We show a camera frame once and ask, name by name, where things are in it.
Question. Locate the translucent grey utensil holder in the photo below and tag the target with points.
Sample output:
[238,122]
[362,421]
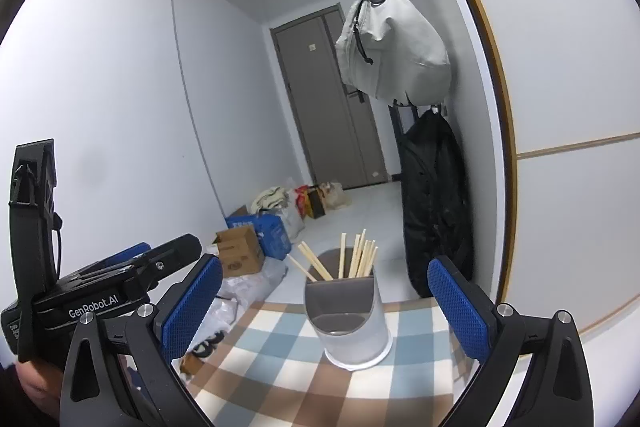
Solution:
[348,318]

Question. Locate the beige plastic bag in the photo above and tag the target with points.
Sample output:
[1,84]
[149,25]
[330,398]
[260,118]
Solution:
[333,195]

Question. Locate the chopstick in holder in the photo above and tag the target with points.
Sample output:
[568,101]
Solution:
[307,274]
[371,261]

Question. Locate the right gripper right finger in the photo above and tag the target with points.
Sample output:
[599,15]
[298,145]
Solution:
[556,390]

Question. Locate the brown cardboard box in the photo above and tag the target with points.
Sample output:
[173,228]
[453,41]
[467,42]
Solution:
[239,251]

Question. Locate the beige cloth bag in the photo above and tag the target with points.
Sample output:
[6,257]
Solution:
[272,199]

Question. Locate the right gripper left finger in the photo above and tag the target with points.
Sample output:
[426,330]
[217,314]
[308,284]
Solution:
[118,371]

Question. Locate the black backpack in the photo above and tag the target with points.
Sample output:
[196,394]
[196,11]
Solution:
[436,208]

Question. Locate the grey door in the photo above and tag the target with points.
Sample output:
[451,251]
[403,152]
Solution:
[335,122]

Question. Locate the white plastic bag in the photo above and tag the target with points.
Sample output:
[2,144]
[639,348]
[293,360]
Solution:
[234,298]

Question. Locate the person's left hand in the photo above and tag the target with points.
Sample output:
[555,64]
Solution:
[42,383]

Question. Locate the black yellow bag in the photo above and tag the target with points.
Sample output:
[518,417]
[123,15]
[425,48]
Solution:
[315,203]

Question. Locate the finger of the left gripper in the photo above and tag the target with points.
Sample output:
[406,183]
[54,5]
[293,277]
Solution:
[160,262]
[125,255]

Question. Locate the chopstick in holder right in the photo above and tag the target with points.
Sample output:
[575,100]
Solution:
[371,261]

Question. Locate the chopstick in holder left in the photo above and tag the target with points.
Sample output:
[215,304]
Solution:
[307,274]

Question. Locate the red snack bag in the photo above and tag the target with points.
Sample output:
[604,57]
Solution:
[302,201]

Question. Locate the grey hanging bag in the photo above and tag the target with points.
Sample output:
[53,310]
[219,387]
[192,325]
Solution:
[395,51]

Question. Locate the blue cardboard box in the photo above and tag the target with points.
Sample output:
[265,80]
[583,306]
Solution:
[270,231]

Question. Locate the checkered tablecloth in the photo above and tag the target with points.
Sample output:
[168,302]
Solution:
[271,370]

